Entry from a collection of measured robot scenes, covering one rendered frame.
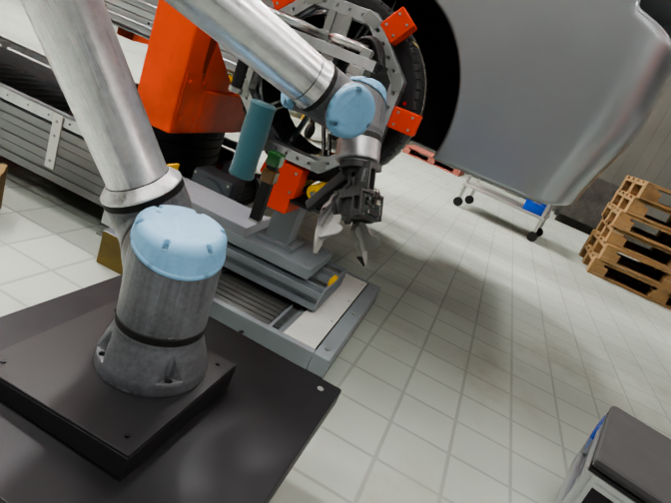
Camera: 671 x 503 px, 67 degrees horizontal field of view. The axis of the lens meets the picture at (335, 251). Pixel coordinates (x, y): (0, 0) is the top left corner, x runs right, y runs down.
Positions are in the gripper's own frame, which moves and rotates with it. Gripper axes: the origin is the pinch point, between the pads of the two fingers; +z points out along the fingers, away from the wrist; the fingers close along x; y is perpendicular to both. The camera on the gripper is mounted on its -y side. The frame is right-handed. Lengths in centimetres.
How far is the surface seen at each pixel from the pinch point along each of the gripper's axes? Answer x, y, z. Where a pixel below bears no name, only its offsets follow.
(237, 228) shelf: 8.0, -46.4, -9.8
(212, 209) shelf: 4, -54, -15
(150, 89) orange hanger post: -1, -95, -57
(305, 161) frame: 41, -58, -40
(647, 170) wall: 892, -127, -296
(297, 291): 56, -70, 4
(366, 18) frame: 35, -32, -82
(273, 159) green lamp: 11.0, -38.7, -29.5
